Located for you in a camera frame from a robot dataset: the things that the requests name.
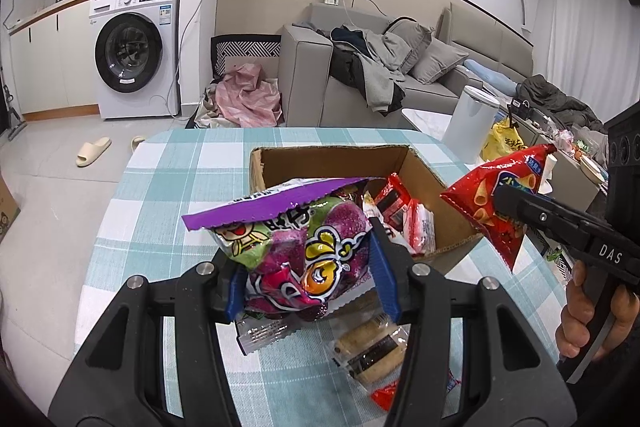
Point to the teal checked tablecloth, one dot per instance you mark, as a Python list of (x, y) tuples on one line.
[(165, 187)]

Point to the red chip bag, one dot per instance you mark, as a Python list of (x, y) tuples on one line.
[(475, 202)]

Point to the beige slipper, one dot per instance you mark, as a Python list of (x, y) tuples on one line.
[(137, 144), (92, 152)]

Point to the grey stick vacuum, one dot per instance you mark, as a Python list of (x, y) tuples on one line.
[(14, 122)]

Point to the small black box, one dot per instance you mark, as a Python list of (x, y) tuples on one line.
[(521, 109)]

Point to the brown cardboard box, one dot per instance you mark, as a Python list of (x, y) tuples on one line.
[(325, 162)]

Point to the purple grape snack bag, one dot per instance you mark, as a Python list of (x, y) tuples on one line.
[(300, 247)]

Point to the grey cushion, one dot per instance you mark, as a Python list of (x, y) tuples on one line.
[(440, 62), (412, 42)]

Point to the white curtain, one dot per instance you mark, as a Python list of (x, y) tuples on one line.
[(585, 32)]

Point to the white coffee table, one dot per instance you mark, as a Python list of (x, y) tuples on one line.
[(425, 119)]

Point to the dark green jacket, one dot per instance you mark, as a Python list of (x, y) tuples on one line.
[(555, 99)]

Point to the white washing machine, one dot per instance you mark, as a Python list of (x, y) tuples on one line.
[(150, 97)]

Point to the person's right hand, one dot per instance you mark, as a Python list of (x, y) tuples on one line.
[(575, 307)]

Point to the red cookie packet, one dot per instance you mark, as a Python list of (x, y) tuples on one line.
[(392, 202)]

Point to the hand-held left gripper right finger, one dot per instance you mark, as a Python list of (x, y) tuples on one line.
[(387, 287)]

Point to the white trash bin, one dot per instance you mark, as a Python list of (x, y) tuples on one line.
[(467, 127)]

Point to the clear beige cracker packet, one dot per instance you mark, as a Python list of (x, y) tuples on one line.
[(370, 349)]

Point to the small red packet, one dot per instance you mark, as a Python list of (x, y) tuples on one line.
[(386, 397)]

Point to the grey sofa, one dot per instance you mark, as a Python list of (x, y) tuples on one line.
[(305, 77)]

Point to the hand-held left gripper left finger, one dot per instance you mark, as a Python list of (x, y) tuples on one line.
[(234, 302)]

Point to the white cloth bag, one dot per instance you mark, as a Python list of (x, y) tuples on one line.
[(207, 109)]

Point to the white bowl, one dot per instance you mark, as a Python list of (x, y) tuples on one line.
[(592, 169)]

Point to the printed cardboard box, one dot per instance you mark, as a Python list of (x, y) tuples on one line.
[(7, 207)]

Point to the yellow plastic bag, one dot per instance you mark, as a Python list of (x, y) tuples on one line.
[(502, 142)]

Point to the grey hoodie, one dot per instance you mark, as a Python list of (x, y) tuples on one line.
[(380, 77)]

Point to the white kitchen counter cabinets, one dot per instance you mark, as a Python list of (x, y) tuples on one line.
[(55, 57)]

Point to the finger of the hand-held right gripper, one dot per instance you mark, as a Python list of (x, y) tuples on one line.
[(540, 214)]

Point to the pink cloth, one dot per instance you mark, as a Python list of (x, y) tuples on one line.
[(250, 99)]

